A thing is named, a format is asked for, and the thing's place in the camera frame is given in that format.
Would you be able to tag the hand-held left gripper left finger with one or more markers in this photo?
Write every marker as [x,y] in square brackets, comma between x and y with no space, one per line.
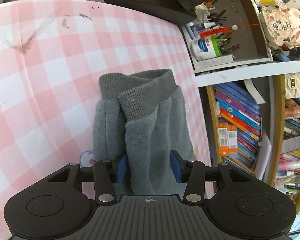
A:
[121,168]

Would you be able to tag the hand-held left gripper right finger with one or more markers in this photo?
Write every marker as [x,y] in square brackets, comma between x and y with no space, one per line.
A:
[175,166]

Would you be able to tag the grey pants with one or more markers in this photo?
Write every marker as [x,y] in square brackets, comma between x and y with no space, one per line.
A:
[150,120]

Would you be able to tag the small orange box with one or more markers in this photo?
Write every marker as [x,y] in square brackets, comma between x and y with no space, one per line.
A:
[232,136]

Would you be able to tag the row of colourful books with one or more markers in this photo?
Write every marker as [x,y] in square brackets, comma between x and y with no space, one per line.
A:
[242,120]

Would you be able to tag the white desk lamp bar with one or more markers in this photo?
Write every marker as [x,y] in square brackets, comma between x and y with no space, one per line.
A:
[266,152]

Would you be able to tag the white and wood bookshelf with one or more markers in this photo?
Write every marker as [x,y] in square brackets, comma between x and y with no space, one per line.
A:
[240,73]

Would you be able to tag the pink checked cartoon table mat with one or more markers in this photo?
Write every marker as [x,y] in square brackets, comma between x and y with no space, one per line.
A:
[45,85]

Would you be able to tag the white tub with green rim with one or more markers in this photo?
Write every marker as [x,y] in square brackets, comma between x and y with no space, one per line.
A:
[206,47]

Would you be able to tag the red tassel ornament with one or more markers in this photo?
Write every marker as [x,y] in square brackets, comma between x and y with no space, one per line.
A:
[215,32]

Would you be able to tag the white quilted handbag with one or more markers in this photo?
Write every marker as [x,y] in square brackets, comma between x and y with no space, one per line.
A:
[293,85]

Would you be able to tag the bunch of pens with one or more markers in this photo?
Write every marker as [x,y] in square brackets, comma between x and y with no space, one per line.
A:
[222,20]

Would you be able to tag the crumpled white tissue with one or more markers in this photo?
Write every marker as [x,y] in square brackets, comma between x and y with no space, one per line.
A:
[202,11]

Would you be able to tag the black box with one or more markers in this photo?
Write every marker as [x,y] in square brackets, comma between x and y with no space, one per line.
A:
[150,2]

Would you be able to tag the cartoon figure plaque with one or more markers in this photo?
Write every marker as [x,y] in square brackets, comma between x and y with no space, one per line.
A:
[285,22]

